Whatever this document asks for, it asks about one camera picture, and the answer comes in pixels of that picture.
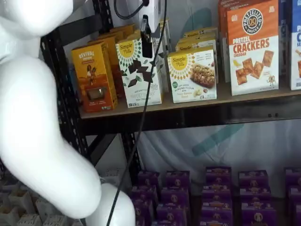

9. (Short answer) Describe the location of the orange Pretzel Crackers box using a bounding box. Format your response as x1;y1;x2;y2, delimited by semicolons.
226;0;280;97

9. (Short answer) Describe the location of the long black hanging cable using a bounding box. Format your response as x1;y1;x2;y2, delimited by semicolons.
105;0;168;226

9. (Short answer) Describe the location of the white backdrop with teal print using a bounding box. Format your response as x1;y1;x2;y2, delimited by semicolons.
135;0;301;189

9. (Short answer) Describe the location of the Simple Mills Sweet Thins box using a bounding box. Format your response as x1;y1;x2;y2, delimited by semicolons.
115;30;170;108
159;17;170;48

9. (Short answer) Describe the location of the white snack pouch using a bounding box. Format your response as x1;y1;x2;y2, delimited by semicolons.
17;213;43;226
35;197;61;219
43;215;68;226
0;205;19;226
10;187;36;212

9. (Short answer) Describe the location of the black metal shelf rack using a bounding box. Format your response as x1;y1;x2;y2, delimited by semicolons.
40;0;301;175

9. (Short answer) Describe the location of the Simple Mills almond bars box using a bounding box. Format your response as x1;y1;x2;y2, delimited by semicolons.
178;32;218;42
175;39;219;84
183;26;219;36
167;46;217;104

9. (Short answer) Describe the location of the wooden shelf board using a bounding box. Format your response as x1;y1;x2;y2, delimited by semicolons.
79;80;301;120

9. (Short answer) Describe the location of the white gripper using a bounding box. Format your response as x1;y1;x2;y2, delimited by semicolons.
140;0;166;58

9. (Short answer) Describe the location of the orange Revival snack box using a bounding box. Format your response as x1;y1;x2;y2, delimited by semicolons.
87;35;125;99
97;30;130;48
71;41;118;113
109;23;136;40

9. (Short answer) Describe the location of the black looped plug cable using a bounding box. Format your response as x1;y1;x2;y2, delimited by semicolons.
114;0;151;19

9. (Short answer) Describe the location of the blue white cracker box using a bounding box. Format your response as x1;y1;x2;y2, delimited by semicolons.
278;0;293;76
290;0;301;91

